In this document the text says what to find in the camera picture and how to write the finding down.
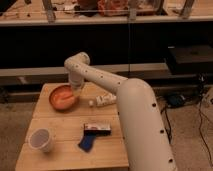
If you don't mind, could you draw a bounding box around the orange pepper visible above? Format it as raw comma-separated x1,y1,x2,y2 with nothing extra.
53,92,75,103

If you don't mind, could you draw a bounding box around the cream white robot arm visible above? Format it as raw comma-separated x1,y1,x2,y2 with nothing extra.
64,52,178,171

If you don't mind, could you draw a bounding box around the orange ceramic bowl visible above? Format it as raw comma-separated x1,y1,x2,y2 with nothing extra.
49,85,78,111

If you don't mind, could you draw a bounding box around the clear plastic bottle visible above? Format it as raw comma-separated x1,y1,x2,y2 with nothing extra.
88,94,116,107

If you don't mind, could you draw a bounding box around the dark rectangular box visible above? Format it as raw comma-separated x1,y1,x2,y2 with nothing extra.
84,123,111,135

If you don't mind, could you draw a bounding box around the wooden table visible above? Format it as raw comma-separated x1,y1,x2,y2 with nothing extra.
15,83,129,171

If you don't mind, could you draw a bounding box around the blue cloth piece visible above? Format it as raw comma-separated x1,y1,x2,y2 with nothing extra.
78,135,95,152

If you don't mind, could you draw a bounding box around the orange item on shelf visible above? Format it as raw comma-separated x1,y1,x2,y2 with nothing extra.
98,0,128,16

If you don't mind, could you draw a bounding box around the white paper cup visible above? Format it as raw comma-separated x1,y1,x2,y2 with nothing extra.
28,128,53,153

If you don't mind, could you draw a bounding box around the black box on shelf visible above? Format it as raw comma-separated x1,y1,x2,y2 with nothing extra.
165,45,213,74

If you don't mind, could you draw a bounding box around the black floor cable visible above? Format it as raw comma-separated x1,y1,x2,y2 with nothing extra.
160,76,213,168

